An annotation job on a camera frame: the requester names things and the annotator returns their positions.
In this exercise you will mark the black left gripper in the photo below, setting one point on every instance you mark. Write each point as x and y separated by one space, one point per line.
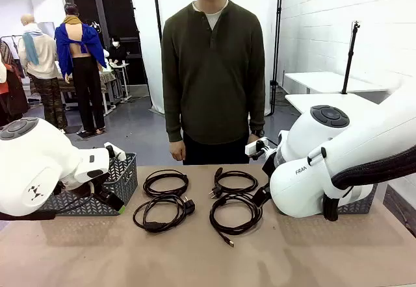
102 192

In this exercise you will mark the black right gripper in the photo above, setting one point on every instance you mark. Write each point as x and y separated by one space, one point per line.
269 163

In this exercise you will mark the person's left forearm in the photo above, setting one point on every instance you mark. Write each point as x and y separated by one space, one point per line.
257 111

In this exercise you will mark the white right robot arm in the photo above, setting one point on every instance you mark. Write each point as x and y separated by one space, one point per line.
357 131

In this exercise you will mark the person's right forearm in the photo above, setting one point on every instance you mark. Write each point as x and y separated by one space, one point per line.
174 118

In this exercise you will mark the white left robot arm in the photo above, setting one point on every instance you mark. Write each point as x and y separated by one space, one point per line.
32 157

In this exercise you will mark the person's left hand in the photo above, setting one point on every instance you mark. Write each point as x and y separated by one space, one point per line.
252 138

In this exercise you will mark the person's right hand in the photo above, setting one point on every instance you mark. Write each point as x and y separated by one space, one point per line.
178 150

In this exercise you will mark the grey plastic basket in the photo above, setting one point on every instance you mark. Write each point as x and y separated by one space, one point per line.
126 176
357 207

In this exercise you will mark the black wristwatch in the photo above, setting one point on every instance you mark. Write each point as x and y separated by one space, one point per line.
259 133

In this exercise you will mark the white table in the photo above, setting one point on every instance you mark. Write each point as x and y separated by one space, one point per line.
302 100
325 82

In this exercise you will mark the black light stand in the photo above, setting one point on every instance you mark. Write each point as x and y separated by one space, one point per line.
273 84

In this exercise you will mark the person in olive sweater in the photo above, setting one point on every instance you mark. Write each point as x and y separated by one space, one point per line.
211 89

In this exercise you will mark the white background desk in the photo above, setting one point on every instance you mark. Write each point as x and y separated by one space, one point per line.
118 65

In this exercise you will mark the seated person with face mask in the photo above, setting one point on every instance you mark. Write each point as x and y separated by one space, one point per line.
117 54

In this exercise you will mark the figure in brown patterned clothes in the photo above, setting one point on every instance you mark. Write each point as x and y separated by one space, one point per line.
13 95

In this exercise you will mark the mannequin in blue shirt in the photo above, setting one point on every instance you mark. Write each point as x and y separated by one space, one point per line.
66 46

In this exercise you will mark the mannequin in beige sweater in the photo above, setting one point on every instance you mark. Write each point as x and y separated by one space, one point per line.
40 56

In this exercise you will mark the white photo backdrop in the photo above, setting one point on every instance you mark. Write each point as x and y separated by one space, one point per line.
146 40

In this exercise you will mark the black tripod stand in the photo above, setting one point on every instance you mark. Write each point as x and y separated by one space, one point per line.
351 56

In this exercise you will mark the black partition panel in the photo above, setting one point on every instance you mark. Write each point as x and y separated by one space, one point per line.
123 17

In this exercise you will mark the grey framed screen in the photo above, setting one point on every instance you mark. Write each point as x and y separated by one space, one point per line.
48 29

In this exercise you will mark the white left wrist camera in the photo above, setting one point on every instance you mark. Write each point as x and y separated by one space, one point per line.
119 154

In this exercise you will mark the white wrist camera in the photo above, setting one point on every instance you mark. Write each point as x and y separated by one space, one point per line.
252 147
119 154

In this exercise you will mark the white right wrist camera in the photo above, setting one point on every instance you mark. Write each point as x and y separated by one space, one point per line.
252 147

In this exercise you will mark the black backdrop frame pole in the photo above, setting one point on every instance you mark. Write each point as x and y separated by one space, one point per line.
157 7

